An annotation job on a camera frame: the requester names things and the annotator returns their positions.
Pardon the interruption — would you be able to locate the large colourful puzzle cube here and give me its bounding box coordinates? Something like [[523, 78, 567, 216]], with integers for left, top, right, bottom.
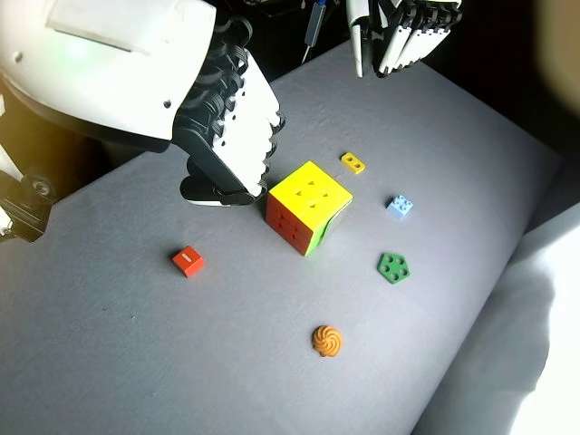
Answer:
[[265, 159, 354, 258]]

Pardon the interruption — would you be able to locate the red block with white slot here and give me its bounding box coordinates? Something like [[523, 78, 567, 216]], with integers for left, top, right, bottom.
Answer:
[[170, 245, 206, 279]]

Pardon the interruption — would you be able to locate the yellow two-hole block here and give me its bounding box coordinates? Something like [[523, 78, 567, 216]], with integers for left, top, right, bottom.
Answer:
[[340, 151, 367, 176]]

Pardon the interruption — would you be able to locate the grey table cloth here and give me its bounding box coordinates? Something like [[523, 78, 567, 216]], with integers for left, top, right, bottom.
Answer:
[[0, 39, 580, 435]]

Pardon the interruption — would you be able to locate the light blue toy brick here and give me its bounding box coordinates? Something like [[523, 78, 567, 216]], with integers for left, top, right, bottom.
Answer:
[[385, 194, 414, 221]]

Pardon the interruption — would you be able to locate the green pentagon block with holes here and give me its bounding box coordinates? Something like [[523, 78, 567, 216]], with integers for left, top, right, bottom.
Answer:
[[375, 252, 412, 285]]

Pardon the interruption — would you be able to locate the orange swirl cookie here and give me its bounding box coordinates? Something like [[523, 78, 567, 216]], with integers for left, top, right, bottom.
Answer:
[[311, 324, 344, 358]]

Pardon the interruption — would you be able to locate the white backdrop sheet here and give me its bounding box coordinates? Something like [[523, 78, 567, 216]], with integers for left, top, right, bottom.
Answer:
[[410, 206, 580, 435]]

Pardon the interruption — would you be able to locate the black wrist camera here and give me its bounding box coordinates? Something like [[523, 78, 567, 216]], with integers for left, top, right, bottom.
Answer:
[[8, 169, 59, 244]]

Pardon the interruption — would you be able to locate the grey blue cable plug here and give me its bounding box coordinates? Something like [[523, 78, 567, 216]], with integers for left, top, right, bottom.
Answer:
[[299, 0, 328, 65]]

